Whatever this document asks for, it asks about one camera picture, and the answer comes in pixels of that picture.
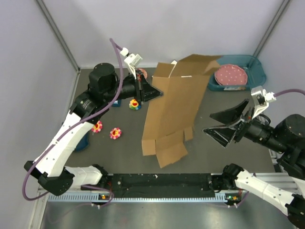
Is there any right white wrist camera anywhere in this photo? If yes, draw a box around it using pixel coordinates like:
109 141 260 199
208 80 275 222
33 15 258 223
251 86 276 119

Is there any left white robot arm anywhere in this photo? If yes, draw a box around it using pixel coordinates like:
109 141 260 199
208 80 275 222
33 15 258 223
24 63 163 196

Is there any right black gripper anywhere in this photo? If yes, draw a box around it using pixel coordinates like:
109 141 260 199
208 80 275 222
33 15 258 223
201 97 287 153

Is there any brown cardboard box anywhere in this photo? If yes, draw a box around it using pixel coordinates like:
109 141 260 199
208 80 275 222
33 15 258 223
142 54 220 168

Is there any teal plastic bin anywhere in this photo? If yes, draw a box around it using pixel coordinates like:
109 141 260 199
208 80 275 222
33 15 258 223
208 55 266 92

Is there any dark blue leaf dish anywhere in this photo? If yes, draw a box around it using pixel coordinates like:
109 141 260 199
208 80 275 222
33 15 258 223
74 132 89 152

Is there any pink polka dot plate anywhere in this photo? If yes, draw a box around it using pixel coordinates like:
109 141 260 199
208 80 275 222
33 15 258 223
214 64 248 86

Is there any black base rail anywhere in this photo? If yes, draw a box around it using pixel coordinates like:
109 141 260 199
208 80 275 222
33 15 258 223
102 173 226 198

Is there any red patterned bowl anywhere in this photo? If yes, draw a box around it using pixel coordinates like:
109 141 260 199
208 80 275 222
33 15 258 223
137 68 148 79

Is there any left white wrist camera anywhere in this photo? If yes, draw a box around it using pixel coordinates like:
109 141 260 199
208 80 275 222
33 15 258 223
120 47 142 79

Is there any blue toothpaste box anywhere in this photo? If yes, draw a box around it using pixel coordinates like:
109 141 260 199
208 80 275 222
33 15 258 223
112 100 122 107

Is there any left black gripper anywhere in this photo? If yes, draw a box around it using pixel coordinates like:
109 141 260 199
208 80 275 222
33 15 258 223
103 69 163 104

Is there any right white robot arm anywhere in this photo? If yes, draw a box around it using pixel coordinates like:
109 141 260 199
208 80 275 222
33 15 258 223
202 99 305 229

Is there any pink flower plush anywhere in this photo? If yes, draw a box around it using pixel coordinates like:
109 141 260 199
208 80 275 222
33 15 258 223
91 121 103 133
110 127 122 140

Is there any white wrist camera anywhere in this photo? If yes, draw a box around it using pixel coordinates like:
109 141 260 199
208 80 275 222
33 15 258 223
120 47 142 79
251 86 276 119

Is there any rainbow flower plush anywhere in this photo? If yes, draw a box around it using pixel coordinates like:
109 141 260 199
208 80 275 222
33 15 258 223
129 99 141 111

